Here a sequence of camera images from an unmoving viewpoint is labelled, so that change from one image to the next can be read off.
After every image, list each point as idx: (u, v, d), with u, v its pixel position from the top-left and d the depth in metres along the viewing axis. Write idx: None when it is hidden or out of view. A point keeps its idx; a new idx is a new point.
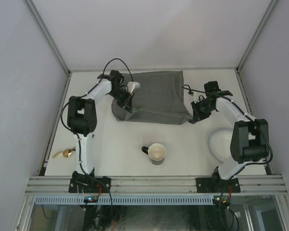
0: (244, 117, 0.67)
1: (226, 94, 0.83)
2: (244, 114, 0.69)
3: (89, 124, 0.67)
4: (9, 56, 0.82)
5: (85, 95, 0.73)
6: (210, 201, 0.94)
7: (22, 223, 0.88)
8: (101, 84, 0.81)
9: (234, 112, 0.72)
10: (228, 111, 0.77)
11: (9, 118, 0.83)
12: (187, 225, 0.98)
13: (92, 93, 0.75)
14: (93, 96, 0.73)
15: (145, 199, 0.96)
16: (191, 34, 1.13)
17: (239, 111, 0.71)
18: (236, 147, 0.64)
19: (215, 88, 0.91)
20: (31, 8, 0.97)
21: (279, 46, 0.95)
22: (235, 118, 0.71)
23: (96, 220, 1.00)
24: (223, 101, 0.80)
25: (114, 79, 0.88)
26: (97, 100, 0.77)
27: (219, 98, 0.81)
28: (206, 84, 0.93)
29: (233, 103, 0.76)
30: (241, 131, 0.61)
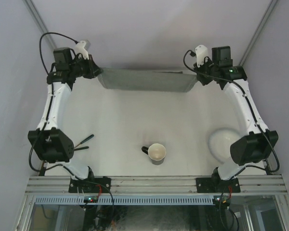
0: (256, 127, 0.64)
1: (240, 74, 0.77)
2: (256, 122, 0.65)
3: (66, 151, 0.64)
4: (10, 56, 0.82)
5: (45, 123, 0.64)
6: (210, 201, 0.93)
7: (22, 223, 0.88)
8: (57, 93, 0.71)
9: (245, 115, 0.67)
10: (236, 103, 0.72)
11: (9, 117, 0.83)
12: (187, 225, 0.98)
13: (52, 118, 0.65)
14: (53, 121, 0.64)
15: (146, 199, 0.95)
16: (190, 34, 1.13)
17: (251, 116, 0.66)
18: (238, 153, 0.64)
19: (226, 59, 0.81)
20: (31, 8, 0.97)
21: (279, 46, 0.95)
22: (244, 122, 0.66)
23: (96, 220, 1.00)
24: (234, 90, 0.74)
25: (66, 74, 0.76)
26: (61, 115, 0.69)
27: (231, 83, 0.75)
28: (218, 51, 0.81)
29: (246, 97, 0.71)
30: (248, 145, 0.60)
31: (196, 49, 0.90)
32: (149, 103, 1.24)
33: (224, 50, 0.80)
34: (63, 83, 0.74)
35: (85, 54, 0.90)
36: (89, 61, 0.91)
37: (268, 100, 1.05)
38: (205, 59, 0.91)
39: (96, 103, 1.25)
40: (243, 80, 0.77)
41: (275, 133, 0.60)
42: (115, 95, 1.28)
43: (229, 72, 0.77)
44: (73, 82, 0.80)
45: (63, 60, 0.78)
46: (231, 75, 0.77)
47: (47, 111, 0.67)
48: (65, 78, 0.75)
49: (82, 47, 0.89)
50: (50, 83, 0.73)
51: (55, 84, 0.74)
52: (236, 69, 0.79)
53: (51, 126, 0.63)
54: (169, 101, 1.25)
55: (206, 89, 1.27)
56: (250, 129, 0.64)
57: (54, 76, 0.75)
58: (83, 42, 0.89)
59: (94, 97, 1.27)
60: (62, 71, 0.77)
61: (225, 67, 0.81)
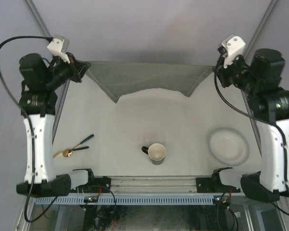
0: (282, 186, 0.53)
1: (288, 105, 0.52)
2: (285, 182, 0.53)
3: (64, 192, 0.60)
4: (9, 56, 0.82)
5: (33, 175, 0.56)
6: (210, 201, 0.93)
7: (22, 223, 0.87)
8: (38, 132, 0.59)
9: (276, 168, 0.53)
10: (268, 147, 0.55)
11: (8, 117, 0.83)
12: (187, 225, 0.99)
13: (39, 168, 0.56)
14: (42, 172, 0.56)
15: (145, 199, 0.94)
16: (191, 34, 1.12)
17: (281, 172, 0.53)
18: (252, 192, 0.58)
19: (271, 78, 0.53)
20: (29, 6, 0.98)
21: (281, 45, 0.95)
22: (269, 175, 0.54)
23: (96, 220, 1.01)
24: (272, 135, 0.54)
25: (40, 101, 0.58)
26: (45, 159, 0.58)
27: (272, 125, 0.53)
28: (268, 65, 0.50)
29: (285, 149, 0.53)
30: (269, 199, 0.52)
31: (229, 44, 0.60)
32: (149, 104, 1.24)
33: (276, 67, 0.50)
34: (43, 115, 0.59)
35: (64, 57, 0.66)
36: (71, 65, 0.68)
37: None
38: (237, 56, 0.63)
39: (96, 103, 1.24)
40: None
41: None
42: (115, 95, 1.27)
43: (275, 105, 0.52)
44: (55, 99, 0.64)
45: (36, 80, 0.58)
46: (276, 108, 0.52)
47: (32, 159, 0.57)
48: (45, 106, 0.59)
49: (57, 49, 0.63)
50: (26, 118, 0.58)
51: (32, 117, 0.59)
52: (283, 93, 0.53)
53: (41, 179, 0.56)
54: (169, 101, 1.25)
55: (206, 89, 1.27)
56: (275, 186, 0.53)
57: (29, 104, 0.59)
58: (58, 41, 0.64)
59: (93, 97, 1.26)
60: (39, 96, 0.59)
61: (269, 88, 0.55)
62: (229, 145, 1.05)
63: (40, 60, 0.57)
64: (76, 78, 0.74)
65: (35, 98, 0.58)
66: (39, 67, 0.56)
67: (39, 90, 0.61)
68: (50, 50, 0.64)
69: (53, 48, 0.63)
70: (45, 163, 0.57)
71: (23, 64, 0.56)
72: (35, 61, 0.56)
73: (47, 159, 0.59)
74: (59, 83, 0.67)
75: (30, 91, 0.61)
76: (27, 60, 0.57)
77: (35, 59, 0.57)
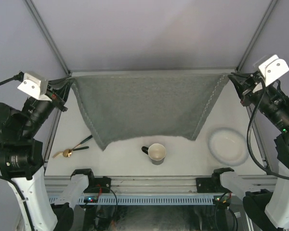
0: (288, 224, 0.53)
1: None
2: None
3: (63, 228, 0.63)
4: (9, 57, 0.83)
5: None
6: (210, 201, 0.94)
7: (22, 223, 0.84)
8: (26, 194, 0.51)
9: None
10: (286, 190, 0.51)
11: None
12: (187, 225, 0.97)
13: (37, 226, 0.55)
14: (41, 227, 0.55)
15: (146, 199, 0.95)
16: (191, 34, 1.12)
17: None
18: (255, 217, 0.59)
19: None
20: (32, 9, 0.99)
21: (281, 44, 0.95)
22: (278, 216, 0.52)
23: (96, 220, 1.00)
24: None
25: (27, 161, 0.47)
26: (42, 214, 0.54)
27: None
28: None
29: None
30: None
31: (269, 70, 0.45)
32: None
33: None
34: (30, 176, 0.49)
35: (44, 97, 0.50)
36: (53, 101, 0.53)
37: None
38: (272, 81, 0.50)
39: None
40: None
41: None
42: None
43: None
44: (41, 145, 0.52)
45: (10, 138, 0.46)
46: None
47: (28, 216, 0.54)
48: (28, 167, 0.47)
49: (31, 93, 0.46)
50: (11, 183, 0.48)
51: (17, 180, 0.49)
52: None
53: None
54: None
55: None
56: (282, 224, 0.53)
57: (8, 168, 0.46)
58: (32, 86, 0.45)
59: None
60: (19, 156, 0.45)
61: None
62: (229, 145, 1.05)
63: (8, 118, 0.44)
64: (59, 107, 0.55)
65: (15, 160, 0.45)
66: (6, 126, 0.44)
67: (17, 147, 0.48)
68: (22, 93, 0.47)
69: (25, 91, 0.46)
70: (43, 220, 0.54)
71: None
72: (1, 125, 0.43)
73: (45, 214, 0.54)
74: (41, 122, 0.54)
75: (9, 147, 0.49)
76: None
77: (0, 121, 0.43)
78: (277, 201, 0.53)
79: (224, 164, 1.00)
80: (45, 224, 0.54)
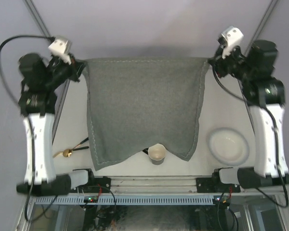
0: (274, 170, 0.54)
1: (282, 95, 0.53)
2: (276, 165, 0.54)
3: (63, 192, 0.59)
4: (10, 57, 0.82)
5: (33, 176, 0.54)
6: (210, 201, 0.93)
7: (22, 223, 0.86)
8: (38, 132, 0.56)
9: (268, 153, 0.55)
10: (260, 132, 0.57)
11: (11, 118, 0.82)
12: (187, 224, 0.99)
13: (39, 168, 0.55)
14: (43, 172, 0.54)
15: (146, 199, 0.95)
16: (191, 34, 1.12)
17: (272, 156, 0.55)
18: (246, 184, 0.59)
19: (264, 67, 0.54)
20: (31, 9, 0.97)
21: (282, 45, 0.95)
22: (262, 162, 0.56)
23: (96, 220, 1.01)
24: (264, 119, 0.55)
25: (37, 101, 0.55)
26: (46, 157, 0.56)
27: (262, 108, 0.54)
28: (260, 55, 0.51)
29: (275, 131, 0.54)
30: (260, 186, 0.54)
31: (228, 34, 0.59)
32: None
33: (269, 57, 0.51)
34: (43, 114, 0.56)
35: (66, 57, 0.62)
36: (72, 65, 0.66)
37: None
38: (235, 47, 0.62)
39: None
40: (279, 106, 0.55)
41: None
42: None
43: (265, 91, 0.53)
44: (56, 99, 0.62)
45: (37, 79, 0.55)
46: (267, 96, 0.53)
47: (32, 158, 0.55)
48: (43, 104, 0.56)
49: (59, 48, 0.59)
50: (26, 117, 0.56)
51: (32, 117, 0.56)
52: (275, 83, 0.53)
53: (41, 179, 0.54)
54: None
55: (206, 89, 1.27)
56: (267, 171, 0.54)
57: (27, 103, 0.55)
58: (61, 43, 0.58)
59: None
60: (37, 98, 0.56)
61: (263, 77, 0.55)
62: (229, 145, 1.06)
63: (41, 59, 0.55)
64: (74, 78, 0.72)
65: (36, 97, 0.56)
66: (39, 64, 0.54)
67: (38, 88, 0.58)
68: (50, 49, 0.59)
69: (55, 49, 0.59)
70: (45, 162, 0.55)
71: (23, 61, 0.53)
72: (36, 60, 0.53)
73: (47, 158, 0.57)
74: (59, 82, 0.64)
75: (28, 91, 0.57)
76: (28, 56, 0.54)
77: (35, 58, 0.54)
78: (259, 147, 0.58)
79: (224, 164, 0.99)
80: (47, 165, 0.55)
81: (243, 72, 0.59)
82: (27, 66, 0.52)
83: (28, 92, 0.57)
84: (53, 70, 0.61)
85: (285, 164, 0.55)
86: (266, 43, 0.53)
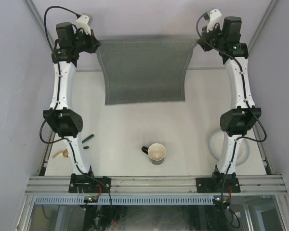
0: (243, 103, 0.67)
1: (243, 50, 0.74)
2: (246, 98, 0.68)
3: (77, 126, 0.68)
4: (9, 57, 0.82)
5: (57, 104, 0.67)
6: (210, 201, 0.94)
7: (22, 223, 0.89)
8: (64, 73, 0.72)
9: (238, 90, 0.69)
10: (232, 77, 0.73)
11: (9, 118, 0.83)
12: (187, 225, 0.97)
13: (62, 98, 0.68)
14: (64, 101, 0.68)
15: (146, 199, 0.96)
16: (191, 34, 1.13)
17: (242, 92, 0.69)
18: (225, 123, 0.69)
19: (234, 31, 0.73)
20: (32, 9, 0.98)
21: (281, 46, 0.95)
22: (235, 99, 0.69)
23: (96, 220, 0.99)
24: (233, 66, 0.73)
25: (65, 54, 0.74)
26: (70, 96, 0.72)
27: (232, 58, 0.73)
28: (229, 25, 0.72)
29: (242, 75, 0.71)
30: (234, 116, 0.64)
31: (211, 13, 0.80)
32: (149, 103, 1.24)
33: (234, 26, 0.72)
34: (68, 61, 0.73)
35: (87, 29, 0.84)
36: (90, 36, 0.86)
37: (269, 101, 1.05)
38: (216, 25, 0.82)
39: (96, 102, 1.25)
40: (244, 58, 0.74)
41: (258, 109, 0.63)
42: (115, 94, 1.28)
43: (232, 49, 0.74)
44: (76, 57, 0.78)
45: (67, 38, 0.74)
46: (233, 52, 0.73)
47: (57, 92, 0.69)
48: (70, 56, 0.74)
49: (84, 21, 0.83)
50: (57, 63, 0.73)
51: (60, 63, 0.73)
52: (240, 45, 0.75)
53: (62, 106, 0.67)
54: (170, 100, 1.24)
55: (205, 89, 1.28)
56: (239, 104, 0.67)
57: (58, 54, 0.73)
58: (85, 17, 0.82)
59: (94, 97, 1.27)
60: (67, 50, 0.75)
61: (231, 42, 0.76)
62: None
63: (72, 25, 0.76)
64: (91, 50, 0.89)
65: (64, 51, 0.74)
66: (70, 29, 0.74)
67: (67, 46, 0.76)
68: (77, 23, 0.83)
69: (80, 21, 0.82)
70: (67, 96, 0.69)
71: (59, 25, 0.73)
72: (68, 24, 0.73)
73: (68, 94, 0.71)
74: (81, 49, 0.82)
75: (60, 47, 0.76)
76: (62, 25, 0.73)
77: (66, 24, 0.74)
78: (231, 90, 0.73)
79: None
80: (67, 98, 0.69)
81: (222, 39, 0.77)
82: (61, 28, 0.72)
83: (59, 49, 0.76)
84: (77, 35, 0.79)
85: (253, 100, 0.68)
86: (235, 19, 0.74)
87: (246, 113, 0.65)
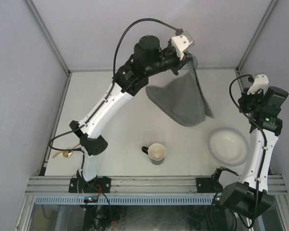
0: (254, 182, 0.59)
1: (277, 125, 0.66)
2: (257, 177, 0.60)
3: (93, 151, 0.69)
4: (10, 57, 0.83)
5: (83, 125, 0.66)
6: (210, 201, 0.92)
7: (22, 223, 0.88)
8: (111, 100, 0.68)
9: (253, 164, 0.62)
10: (252, 147, 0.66)
11: (9, 118, 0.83)
12: (187, 225, 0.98)
13: (90, 123, 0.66)
14: (90, 129, 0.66)
15: (146, 199, 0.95)
16: (190, 34, 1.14)
17: (256, 169, 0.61)
18: (224, 197, 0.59)
19: (272, 105, 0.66)
20: (31, 8, 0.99)
21: (280, 44, 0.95)
22: (246, 172, 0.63)
23: (96, 220, 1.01)
24: (257, 137, 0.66)
25: (130, 79, 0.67)
26: (100, 126, 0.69)
27: (259, 130, 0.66)
28: (270, 94, 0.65)
29: (264, 150, 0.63)
30: (236, 191, 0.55)
31: (257, 77, 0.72)
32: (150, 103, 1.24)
33: (275, 98, 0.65)
34: (123, 90, 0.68)
35: (179, 53, 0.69)
36: (178, 60, 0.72)
37: None
38: (259, 91, 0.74)
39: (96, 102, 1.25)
40: (274, 134, 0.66)
41: (269, 198, 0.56)
42: None
43: (264, 120, 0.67)
44: (142, 83, 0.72)
45: (143, 60, 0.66)
46: (263, 123, 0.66)
47: (91, 113, 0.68)
48: (130, 84, 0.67)
49: (179, 44, 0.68)
50: (113, 83, 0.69)
51: (116, 84, 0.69)
52: (274, 120, 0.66)
53: (85, 131, 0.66)
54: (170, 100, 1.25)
55: (206, 88, 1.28)
56: (247, 180, 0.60)
57: (122, 74, 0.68)
58: (184, 40, 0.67)
59: (94, 97, 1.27)
60: (133, 73, 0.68)
61: (268, 113, 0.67)
62: (229, 145, 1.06)
63: (156, 49, 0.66)
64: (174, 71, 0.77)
65: (130, 73, 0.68)
66: (152, 53, 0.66)
67: (138, 68, 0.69)
68: (171, 41, 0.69)
69: (177, 41, 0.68)
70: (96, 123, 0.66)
71: (144, 43, 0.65)
72: (152, 47, 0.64)
73: (98, 124, 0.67)
74: (159, 70, 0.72)
75: (133, 65, 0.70)
76: (147, 44, 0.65)
77: (153, 46, 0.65)
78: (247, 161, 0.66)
79: (224, 164, 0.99)
80: (94, 127, 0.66)
81: (258, 107, 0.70)
82: (142, 48, 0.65)
83: (130, 65, 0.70)
84: (163, 60, 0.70)
85: (267, 185, 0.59)
86: (280, 91, 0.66)
87: (253, 196, 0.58)
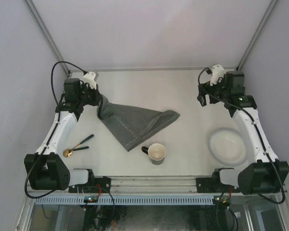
0: (264, 156, 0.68)
1: (250, 100, 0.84)
2: (265, 150, 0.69)
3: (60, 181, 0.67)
4: (10, 56, 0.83)
5: (45, 147, 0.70)
6: (210, 201, 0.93)
7: (22, 223, 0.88)
8: (62, 121, 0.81)
9: (255, 142, 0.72)
10: (245, 129, 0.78)
11: (9, 118, 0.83)
12: (187, 225, 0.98)
13: (52, 143, 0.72)
14: (54, 146, 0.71)
15: (145, 199, 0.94)
16: (190, 34, 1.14)
17: (260, 145, 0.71)
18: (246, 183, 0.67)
19: (237, 86, 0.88)
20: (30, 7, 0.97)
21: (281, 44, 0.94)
22: (254, 151, 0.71)
23: (96, 220, 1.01)
24: (243, 117, 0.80)
25: (72, 106, 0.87)
26: (60, 147, 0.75)
27: (241, 110, 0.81)
28: (232, 79, 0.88)
29: (255, 125, 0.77)
30: (256, 173, 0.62)
31: (214, 68, 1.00)
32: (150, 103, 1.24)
33: (237, 79, 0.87)
34: (71, 112, 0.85)
35: (93, 84, 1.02)
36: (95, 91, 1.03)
37: (269, 101, 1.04)
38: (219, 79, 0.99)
39: None
40: (253, 109, 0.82)
41: (284, 164, 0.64)
42: (115, 95, 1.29)
43: (238, 99, 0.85)
44: (80, 110, 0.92)
45: (72, 93, 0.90)
46: (240, 103, 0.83)
47: (48, 138, 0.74)
48: (73, 109, 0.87)
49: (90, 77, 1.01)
50: (58, 113, 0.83)
51: (61, 112, 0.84)
52: (246, 98, 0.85)
53: (50, 150, 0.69)
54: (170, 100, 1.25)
55: None
56: (258, 157, 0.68)
57: (63, 106, 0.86)
58: (92, 73, 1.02)
59: None
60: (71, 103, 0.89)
61: (235, 94, 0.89)
62: (229, 145, 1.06)
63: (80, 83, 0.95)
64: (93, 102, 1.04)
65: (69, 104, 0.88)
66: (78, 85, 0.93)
67: (72, 100, 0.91)
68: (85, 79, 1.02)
69: (87, 77, 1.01)
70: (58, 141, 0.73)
71: (68, 82, 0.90)
72: (76, 81, 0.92)
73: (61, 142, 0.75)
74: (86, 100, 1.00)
75: (66, 101, 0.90)
76: (69, 82, 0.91)
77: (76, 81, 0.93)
78: (248, 142, 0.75)
79: (224, 164, 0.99)
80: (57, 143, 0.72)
81: (226, 93, 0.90)
82: (69, 84, 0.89)
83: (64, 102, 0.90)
84: (85, 93, 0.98)
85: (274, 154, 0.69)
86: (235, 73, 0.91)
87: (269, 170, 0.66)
